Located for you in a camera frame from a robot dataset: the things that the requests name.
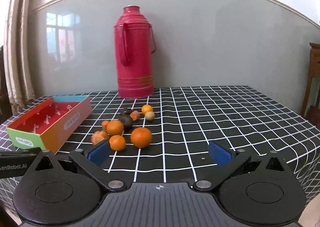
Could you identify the orange dried fruit piece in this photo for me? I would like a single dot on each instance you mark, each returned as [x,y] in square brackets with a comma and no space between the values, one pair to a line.
[105,124]
[135,115]
[98,137]

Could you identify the large orange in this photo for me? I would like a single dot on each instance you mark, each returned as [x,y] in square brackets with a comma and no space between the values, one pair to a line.
[141,137]

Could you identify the dark brown round fruit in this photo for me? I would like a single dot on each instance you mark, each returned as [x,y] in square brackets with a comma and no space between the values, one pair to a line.
[126,122]

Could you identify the beige curtain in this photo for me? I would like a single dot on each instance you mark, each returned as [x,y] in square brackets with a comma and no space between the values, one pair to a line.
[21,41]

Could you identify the wooden plant stand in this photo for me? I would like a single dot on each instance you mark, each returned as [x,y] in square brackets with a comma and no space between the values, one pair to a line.
[313,66]

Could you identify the black white checked tablecloth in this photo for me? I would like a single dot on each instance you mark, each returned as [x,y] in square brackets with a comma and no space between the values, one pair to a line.
[225,122]

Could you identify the colourful cardboard box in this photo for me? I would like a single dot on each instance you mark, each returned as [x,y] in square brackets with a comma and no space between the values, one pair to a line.
[57,127]

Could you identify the red thermos flask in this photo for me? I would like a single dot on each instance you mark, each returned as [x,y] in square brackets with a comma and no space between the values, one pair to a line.
[135,54]

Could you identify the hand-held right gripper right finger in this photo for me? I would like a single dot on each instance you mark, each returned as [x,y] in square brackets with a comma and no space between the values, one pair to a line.
[220,154]

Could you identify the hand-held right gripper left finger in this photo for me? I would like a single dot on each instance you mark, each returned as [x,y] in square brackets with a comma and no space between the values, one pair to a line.
[98,154]

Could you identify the tan round fruit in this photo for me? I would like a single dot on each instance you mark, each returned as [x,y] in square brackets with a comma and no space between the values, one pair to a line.
[150,116]

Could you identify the small dark fruit piece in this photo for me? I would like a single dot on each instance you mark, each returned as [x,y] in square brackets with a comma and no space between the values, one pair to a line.
[125,111]

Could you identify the small orange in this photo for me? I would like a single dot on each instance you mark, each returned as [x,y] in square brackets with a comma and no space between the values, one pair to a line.
[147,109]

